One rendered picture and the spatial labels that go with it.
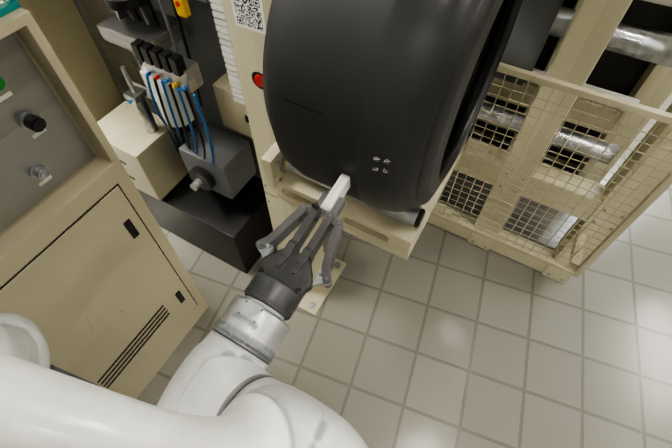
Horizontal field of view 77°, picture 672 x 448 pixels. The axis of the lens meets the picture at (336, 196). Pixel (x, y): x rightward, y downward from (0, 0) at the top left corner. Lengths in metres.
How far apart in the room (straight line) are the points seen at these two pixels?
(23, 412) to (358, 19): 0.50
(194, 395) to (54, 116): 0.70
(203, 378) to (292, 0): 0.49
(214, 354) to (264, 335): 0.06
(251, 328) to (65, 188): 0.68
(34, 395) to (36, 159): 0.74
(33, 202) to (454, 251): 1.55
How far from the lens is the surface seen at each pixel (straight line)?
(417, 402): 1.70
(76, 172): 1.15
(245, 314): 0.57
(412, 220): 0.90
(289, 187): 1.01
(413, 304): 1.81
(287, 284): 0.60
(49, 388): 0.40
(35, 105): 1.04
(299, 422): 0.45
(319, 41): 0.59
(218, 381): 0.54
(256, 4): 0.87
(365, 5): 0.57
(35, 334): 0.92
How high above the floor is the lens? 1.65
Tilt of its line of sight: 53 degrees down
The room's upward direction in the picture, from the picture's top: straight up
